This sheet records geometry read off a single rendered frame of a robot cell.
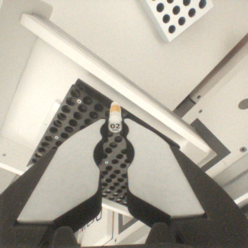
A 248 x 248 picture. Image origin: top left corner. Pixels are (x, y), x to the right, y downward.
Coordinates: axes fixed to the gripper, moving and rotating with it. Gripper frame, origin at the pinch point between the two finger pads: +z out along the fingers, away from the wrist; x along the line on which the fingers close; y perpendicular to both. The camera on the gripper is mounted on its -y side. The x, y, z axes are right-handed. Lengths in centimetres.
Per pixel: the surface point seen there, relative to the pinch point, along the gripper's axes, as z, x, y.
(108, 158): 9.0, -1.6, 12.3
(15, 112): 15.6, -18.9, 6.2
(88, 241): 8.2, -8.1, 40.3
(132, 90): 10.1, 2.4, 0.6
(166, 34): 19.1, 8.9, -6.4
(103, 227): 8.8, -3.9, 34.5
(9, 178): 100, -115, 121
